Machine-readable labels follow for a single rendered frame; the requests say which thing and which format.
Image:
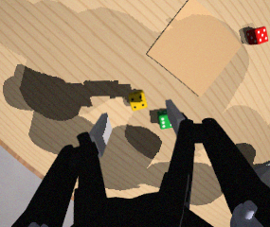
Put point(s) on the yellow die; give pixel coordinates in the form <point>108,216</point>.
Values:
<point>137,100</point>

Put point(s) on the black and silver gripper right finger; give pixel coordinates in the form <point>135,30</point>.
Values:
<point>247,197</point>

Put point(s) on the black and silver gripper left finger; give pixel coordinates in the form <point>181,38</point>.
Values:
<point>49,204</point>

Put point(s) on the green die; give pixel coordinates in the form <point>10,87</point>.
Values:
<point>164,122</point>

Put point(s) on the red die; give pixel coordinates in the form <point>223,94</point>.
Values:
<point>257,35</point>

